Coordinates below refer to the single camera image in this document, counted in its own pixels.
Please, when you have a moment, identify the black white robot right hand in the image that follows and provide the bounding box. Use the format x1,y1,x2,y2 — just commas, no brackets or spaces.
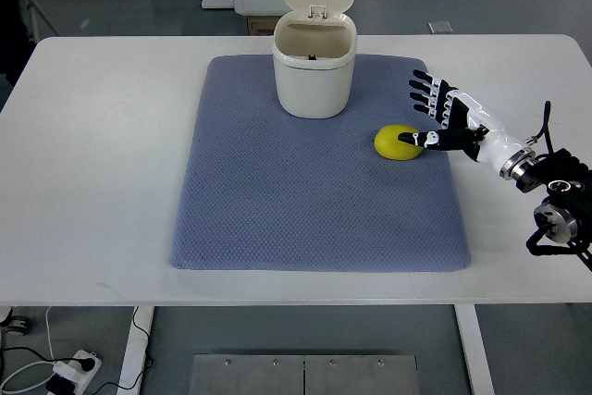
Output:
397,69,535,179

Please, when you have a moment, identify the yellow lemon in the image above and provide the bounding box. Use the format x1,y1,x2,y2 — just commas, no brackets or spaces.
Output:
374,124,423,161

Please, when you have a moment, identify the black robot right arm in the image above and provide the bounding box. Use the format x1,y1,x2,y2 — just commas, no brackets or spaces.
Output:
499,102,591,267

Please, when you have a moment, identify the white trash bin open lid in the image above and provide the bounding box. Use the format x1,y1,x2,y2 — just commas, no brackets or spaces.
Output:
272,0,357,118

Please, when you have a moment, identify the grey floor socket cover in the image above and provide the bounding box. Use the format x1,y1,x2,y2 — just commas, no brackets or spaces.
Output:
427,20,453,34

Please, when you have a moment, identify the blue quilted mat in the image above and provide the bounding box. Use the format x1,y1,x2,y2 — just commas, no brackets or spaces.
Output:
170,55,471,273

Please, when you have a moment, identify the cardboard box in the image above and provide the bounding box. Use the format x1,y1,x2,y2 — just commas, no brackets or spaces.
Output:
247,16,280,36

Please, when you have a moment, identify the white right table leg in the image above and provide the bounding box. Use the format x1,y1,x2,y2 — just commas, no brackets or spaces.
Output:
454,304,495,395

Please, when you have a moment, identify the grey metal floor plate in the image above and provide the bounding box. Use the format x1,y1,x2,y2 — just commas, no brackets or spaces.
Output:
189,354,420,394

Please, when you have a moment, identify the white power strip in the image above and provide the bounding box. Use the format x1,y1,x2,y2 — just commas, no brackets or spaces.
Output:
45,350,102,395

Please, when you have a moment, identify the caster wheel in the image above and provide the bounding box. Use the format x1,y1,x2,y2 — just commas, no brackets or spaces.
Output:
0,306,31,336

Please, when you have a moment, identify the black power cable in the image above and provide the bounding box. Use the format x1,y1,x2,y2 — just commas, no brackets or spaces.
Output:
87,306,154,395

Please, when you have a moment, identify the white power cable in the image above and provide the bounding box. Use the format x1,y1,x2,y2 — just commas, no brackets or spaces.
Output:
0,307,61,391

